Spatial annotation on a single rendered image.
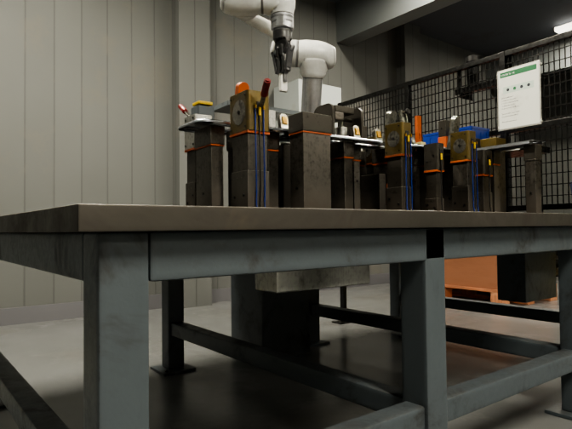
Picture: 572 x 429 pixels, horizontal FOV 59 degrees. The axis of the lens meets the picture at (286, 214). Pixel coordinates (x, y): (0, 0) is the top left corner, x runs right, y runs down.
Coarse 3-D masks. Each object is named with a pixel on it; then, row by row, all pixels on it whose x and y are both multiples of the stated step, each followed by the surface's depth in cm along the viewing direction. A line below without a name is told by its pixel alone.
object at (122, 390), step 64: (0, 256) 145; (64, 256) 90; (128, 256) 78; (192, 256) 85; (256, 256) 93; (320, 256) 102; (384, 256) 114; (448, 256) 128; (512, 256) 204; (128, 320) 78; (384, 320) 246; (0, 384) 149; (128, 384) 78; (320, 384) 154; (384, 384) 140; (512, 384) 147
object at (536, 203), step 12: (528, 156) 204; (540, 156) 203; (528, 168) 204; (540, 168) 204; (528, 180) 204; (540, 180) 204; (528, 192) 204; (540, 192) 203; (528, 204) 204; (540, 204) 203
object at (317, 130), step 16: (304, 112) 160; (304, 128) 160; (320, 128) 164; (304, 144) 160; (320, 144) 164; (304, 160) 160; (320, 160) 164; (304, 176) 160; (320, 176) 164; (304, 192) 160; (320, 192) 164; (320, 208) 163
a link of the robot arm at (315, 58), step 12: (300, 48) 248; (312, 48) 248; (324, 48) 248; (300, 60) 250; (312, 60) 249; (324, 60) 250; (300, 72) 255; (312, 72) 251; (324, 72) 254; (312, 84) 254; (312, 96) 256; (312, 108) 258
